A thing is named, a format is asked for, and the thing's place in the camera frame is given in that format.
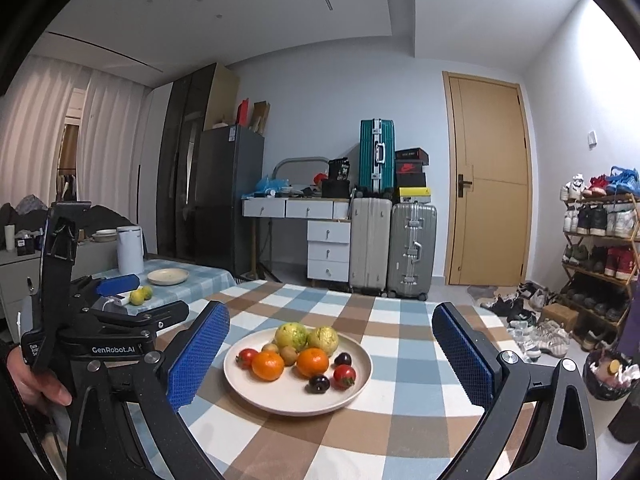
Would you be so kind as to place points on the small cream plate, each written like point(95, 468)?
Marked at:
point(168, 276)

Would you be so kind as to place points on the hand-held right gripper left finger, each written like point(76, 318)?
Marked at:
point(200, 355)

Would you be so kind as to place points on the person's left hand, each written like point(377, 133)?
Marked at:
point(47, 385)

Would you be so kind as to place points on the wooden shoe rack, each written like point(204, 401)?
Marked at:
point(600, 280)

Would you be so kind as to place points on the red tomato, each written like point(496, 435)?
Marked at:
point(344, 376)
point(245, 358)

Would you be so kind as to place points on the yellow-green guava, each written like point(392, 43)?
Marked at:
point(291, 336)
point(323, 339)

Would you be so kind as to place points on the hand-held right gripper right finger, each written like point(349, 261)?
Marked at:
point(465, 355)

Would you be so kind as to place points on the dark tall cabinet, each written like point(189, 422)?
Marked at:
point(180, 160)

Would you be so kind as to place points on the white bowl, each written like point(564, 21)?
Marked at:
point(105, 235)

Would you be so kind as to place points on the silver suitcase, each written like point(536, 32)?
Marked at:
point(412, 250)

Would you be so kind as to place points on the white bottle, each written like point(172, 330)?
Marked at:
point(9, 237)

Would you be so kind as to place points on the cardboard box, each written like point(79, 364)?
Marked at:
point(560, 316)

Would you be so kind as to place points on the black packet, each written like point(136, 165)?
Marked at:
point(341, 168)

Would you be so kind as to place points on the grey refrigerator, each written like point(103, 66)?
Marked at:
point(235, 200)

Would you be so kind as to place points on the white curtain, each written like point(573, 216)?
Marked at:
point(40, 135)

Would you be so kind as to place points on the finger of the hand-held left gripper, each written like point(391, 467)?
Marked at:
point(117, 285)
point(150, 317)

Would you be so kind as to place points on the cardboard pieces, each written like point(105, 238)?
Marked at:
point(260, 117)

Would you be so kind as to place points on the yellow shoe box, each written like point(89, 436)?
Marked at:
point(414, 193)

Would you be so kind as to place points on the brown kiwi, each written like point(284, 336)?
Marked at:
point(270, 348)
point(288, 355)

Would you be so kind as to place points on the shoe rack with shoes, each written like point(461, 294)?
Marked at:
point(595, 220)

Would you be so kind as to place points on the white kettle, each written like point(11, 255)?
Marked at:
point(130, 255)

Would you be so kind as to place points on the small table checked cloth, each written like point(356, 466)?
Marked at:
point(200, 280)

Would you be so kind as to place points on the wooden door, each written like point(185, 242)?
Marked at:
point(490, 180)

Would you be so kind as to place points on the orange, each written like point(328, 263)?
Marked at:
point(312, 362)
point(267, 366)

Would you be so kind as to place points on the checked tablecloth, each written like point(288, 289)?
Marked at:
point(400, 360)

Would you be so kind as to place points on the grey metal tube frame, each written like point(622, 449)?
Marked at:
point(300, 159)

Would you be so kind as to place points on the black trash bin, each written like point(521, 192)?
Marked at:
point(612, 380)

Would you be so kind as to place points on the beige suitcase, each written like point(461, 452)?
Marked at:
point(370, 245)

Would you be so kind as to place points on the grey door mat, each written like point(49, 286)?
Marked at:
point(482, 290)

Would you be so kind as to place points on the cream round plate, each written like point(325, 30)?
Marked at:
point(280, 397)

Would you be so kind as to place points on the dark purple plum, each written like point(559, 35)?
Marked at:
point(319, 384)
point(343, 359)

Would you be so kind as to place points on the white drawer desk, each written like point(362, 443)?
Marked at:
point(327, 255)

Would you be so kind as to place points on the pile of floor shoes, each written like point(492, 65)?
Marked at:
point(525, 325)

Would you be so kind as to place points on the purple bag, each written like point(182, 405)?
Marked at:
point(631, 385)

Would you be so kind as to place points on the blue plastic bag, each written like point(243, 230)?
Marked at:
point(267, 185)

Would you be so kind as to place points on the white light switch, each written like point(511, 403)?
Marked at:
point(592, 139)

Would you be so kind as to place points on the teal suitcase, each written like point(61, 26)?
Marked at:
point(376, 155)

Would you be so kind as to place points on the green citrus fruit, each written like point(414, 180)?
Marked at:
point(147, 294)
point(136, 297)

